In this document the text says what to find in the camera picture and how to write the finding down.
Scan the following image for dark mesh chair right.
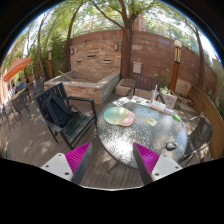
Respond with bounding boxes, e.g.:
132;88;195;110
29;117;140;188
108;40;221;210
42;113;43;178
179;113;213;163

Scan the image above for potted plant white planter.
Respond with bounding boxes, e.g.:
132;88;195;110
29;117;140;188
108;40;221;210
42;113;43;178
160;87;177;109

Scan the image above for black metal chair left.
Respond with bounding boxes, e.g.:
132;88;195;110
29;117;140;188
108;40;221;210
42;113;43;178
11;89;31;120

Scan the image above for papers on table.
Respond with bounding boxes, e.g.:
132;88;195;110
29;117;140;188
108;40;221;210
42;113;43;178
113;96;151;106

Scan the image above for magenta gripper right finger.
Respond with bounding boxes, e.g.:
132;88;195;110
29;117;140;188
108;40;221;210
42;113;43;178
133;143;182;185

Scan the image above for plastic cup with straw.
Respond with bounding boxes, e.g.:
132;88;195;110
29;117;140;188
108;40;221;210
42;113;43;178
151;85;159;101

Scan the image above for black backpack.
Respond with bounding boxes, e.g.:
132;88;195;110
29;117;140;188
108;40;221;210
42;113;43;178
41;94;79;128

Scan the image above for dark slatted chair behind table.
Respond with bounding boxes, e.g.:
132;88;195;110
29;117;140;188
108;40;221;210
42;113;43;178
126;74;164;103

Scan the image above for yellow sticky note pad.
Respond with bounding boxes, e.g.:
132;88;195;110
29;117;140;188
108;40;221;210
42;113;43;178
146;117;157;126

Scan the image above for wooden lamp post right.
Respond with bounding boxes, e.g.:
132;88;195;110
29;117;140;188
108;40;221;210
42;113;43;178
169;40;182;91

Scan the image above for round glass patio table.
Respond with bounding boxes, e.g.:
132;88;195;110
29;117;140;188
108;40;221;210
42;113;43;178
97;100;188;169

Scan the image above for stone raised planter box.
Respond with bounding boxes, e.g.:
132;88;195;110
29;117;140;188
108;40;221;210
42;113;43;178
44;70;121;105

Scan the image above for orange patio umbrella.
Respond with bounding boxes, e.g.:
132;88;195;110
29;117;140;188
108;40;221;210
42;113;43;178
3;57;31;82

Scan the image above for wooden lamp post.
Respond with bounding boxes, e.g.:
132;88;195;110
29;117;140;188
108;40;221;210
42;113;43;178
48;47;53;79
169;40;182;91

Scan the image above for wooden lamp post left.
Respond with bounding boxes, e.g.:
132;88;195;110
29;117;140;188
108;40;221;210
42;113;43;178
48;47;53;79

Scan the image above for green marker pen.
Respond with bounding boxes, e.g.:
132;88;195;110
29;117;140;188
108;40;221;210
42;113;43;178
173;114;181;122

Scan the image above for tree trunk centre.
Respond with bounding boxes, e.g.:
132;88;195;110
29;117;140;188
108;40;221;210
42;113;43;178
88;0;144;78

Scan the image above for grey electrical box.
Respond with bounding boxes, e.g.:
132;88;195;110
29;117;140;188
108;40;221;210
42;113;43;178
133;62;142;74

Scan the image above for white book on table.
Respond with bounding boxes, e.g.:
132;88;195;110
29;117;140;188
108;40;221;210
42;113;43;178
151;101;166;112

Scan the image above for green and pink mouse pad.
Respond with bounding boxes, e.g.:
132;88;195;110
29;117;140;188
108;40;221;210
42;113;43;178
103;107;135;126

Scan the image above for black wooden patio chair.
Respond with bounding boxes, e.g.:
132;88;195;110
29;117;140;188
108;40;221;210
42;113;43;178
35;82;97;149

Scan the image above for black computer mouse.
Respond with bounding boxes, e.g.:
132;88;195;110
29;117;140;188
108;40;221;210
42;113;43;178
166;142;177;151

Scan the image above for curved wooden bench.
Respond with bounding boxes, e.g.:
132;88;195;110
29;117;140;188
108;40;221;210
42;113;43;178
188;86;224;159

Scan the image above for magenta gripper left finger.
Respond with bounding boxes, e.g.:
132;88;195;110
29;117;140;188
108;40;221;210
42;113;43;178
42;142;92;185

